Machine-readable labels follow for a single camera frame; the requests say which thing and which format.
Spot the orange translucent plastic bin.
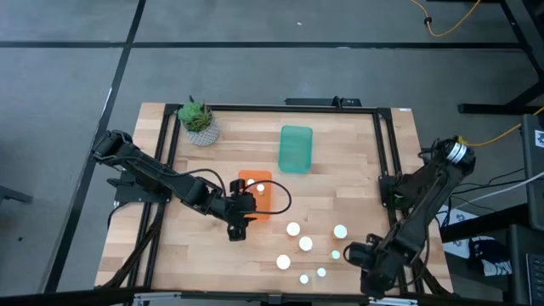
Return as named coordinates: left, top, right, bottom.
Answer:
left=237, top=169, right=273, bottom=222

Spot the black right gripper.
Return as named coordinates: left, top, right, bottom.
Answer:
left=346, top=240, right=403, bottom=298

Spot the black keyboard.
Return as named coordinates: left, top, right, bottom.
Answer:
left=526, top=253, right=544, bottom=301

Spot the black metal beam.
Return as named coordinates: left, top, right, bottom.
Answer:
left=439, top=202, right=530, bottom=244

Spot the black computer tower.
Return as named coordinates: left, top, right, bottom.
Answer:
left=521, top=113, right=544, bottom=233

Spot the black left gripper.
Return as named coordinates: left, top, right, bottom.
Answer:
left=221, top=178, right=258, bottom=242

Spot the white cable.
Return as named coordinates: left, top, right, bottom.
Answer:
left=450, top=171, right=544, bottom=206

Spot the black camera cable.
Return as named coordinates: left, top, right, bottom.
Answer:
left=241, top=179, right=293, bottom=216

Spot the black bar-shaped device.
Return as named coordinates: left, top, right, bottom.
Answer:
left=283, top=96, right=363, bottom=108

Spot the black desk leg frame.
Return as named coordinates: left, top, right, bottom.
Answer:
left=457, top=0, right=544, bottom=116

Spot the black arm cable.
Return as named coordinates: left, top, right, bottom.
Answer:
left=169, top=168, right=227, bottom=196

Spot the succulent in white pot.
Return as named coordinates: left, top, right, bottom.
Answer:
left=177, top=100, right=221, bottom=148

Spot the yellow cable with black connector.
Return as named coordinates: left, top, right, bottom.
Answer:
left=409, top=0, right=483, bottom=38

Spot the black cable bundle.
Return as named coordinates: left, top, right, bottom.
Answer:
left=101, top=203, right=167, bottom=290
left=399, top=254, right=451, bottom=298

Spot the black metal table frame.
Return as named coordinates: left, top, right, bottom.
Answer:
left=97, top=103, right=451, bottom=306

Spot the silver aluminium bracket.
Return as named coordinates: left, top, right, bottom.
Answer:
left=131, top=292, right=184, bottom=306
left=368, top=297, right=420, bottom=306

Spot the black furniture foot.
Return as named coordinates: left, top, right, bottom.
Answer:
left=0, top=184, right=34, bottom=205

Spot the teal translucent plastic bin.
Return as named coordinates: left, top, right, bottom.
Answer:
left=277, top=124, right=315, bottom=174

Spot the blue and white bag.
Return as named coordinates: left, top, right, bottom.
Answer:
left=435, top=206, right=515, bottom=278

